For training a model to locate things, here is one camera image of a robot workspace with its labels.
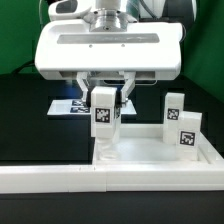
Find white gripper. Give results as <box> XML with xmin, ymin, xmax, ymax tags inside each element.
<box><xmin>35</xmin><ymin>0</ymin><xmax>183</xmax><ymax>108</ymax></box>

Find white square tabletop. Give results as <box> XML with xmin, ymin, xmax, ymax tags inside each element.
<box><xmin>93</xmin><ymin>124</ymin><xmax>209</xmax><ymax>164</ymax></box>

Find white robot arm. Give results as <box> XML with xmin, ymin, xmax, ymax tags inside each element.
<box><xmin>35</xmin><ymin>0</ymin><xmax>197</xmax><ymax>105</ymax></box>

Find white marker sheet with tags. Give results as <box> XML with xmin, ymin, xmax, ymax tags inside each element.
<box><xmin>47</xmin><ymin>99</ymin><xmax>137</xmax><ymax>116</ymax></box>

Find white L-shaped obstacle fence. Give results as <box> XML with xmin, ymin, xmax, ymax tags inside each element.
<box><xmin>0</xmin><ymin>137</ymin><xmax>224</xmax><ymax>194</ymax></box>

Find black cable on table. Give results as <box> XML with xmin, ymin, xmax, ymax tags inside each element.
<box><xmin>11</xmin><ymin>59</ymin><xmax>37</xmax><ymax>75</ymax></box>

